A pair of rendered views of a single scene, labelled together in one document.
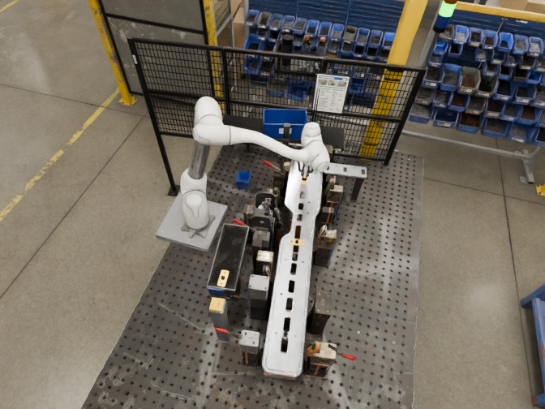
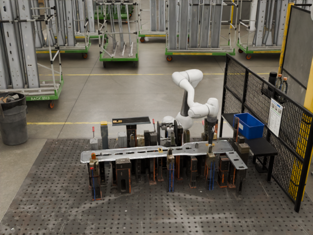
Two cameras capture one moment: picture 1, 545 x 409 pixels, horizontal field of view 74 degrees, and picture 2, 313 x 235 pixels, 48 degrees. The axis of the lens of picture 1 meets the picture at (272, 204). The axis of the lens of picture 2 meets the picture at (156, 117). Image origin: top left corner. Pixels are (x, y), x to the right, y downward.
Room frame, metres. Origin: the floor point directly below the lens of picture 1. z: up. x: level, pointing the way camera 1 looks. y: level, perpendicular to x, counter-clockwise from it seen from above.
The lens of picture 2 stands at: (0.34, -2.82, 2.57)
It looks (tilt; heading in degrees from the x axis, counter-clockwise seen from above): 24 degrees down; 75
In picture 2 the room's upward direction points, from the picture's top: straight up
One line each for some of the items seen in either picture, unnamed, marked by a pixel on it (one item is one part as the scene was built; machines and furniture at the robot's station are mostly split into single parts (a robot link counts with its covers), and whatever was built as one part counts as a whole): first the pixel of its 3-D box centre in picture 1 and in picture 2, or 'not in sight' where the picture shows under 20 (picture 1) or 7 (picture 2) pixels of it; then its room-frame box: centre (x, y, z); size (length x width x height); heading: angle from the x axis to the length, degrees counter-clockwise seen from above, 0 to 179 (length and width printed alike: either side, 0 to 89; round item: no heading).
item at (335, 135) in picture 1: (281, 132); (246, 132); (2.01, -0.04, 1.01); 0.90 x 0.22 x 0.03; 84
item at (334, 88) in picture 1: (330, 93); (275, 117); (2.10, -0.35, 1.30); 0.23 x 0.02 x 0.31; 84
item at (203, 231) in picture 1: (196, 223); not in sight; (1.35, 0.50, 0.77); 0.22 x 0.18 x 0.06; 165
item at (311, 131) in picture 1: (311, 136); (211, 107); (1.55, -0.20, 1.40); 0.13 x 0.11 x 0.16; 15
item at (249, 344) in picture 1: (250, 349); (95, 157); (0.53, 0.08, 0.88); 0.11 x 0.10 x 0.36; 84
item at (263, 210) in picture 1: (263, 228); (166, 144); (1.22, 0.04, 0.94); 0.18 x 0.13 x 0.49; 174
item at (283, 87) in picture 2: (320, 53); (283, 88); (2.20, -0.26, 1.53); 0.06 x 0.06 x 0.20
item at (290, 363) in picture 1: (297, 245); (158, 151); (1.08, -0.15, 1.00); 1.38 x 0.22 x 0.02; 174
